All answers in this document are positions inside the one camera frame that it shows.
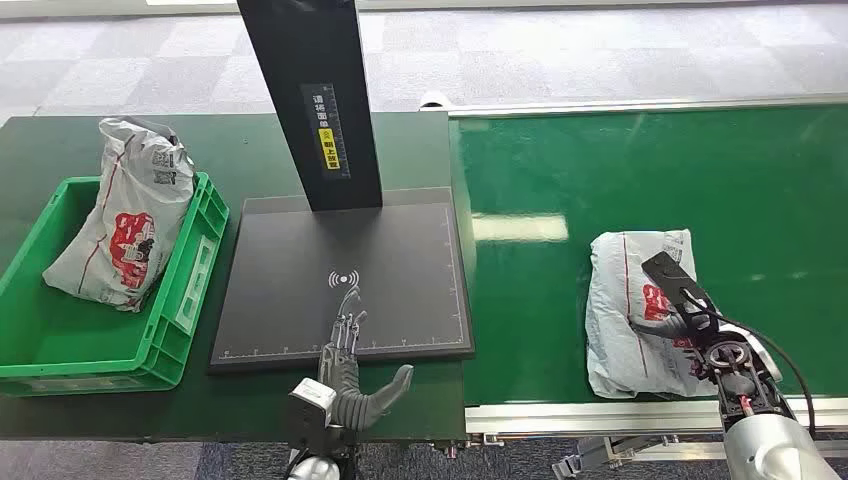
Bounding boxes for black label with yellow sticker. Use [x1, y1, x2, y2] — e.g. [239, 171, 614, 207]
[299, 82, 352, 180]

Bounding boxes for aluminium conveyor side rail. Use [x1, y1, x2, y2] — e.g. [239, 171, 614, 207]
[463, 397, 848, 439]
[447, 92, 848, 119]

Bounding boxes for white mailer bag red print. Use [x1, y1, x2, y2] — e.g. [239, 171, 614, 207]
[584, 228, 720, 401]

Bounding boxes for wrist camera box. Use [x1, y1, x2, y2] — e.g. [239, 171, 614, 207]
[641, 251, 710, 309]
[287, 377, 337, 429]

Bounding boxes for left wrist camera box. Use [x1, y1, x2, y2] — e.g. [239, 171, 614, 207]
[287, 377, 337, 429]

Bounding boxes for white mailer bag black barcodes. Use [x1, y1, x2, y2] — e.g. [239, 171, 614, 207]
[41, 115, 198, 314]

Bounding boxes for black scanner base plate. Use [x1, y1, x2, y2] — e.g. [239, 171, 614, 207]
[208, 186, 476, 376]

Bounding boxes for metal conveyor support bracket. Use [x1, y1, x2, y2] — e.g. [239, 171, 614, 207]
[553, 434, 727, 480]

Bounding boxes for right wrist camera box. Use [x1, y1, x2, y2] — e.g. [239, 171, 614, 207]
[641, 251, 710, 309]

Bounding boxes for green conveyor belt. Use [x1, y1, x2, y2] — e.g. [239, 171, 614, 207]
[449, 104, 848, 407]

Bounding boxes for green plastic crate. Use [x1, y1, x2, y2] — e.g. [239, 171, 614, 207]
[0, 172, 231, 399]

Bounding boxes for black scanner machine post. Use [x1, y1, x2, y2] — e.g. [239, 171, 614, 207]
[236, 0, 384, 213]

